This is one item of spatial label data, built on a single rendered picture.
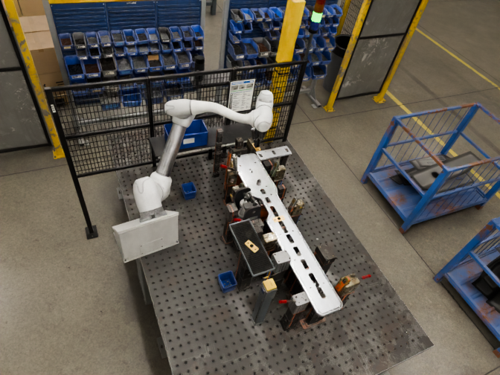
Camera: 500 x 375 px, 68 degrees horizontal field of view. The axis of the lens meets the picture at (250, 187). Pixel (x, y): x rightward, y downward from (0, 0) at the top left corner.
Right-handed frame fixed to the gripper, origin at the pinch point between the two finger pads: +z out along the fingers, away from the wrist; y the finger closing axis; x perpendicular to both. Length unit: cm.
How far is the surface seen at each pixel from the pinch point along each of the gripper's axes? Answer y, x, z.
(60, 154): -138, 168, 126
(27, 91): -148, 169, 47
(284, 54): 45, 57, -31
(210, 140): -19, 38, 26
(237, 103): 8, 54, 6
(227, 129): -1, 49, 26
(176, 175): -47, 40, 59
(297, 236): 5, -64, 30
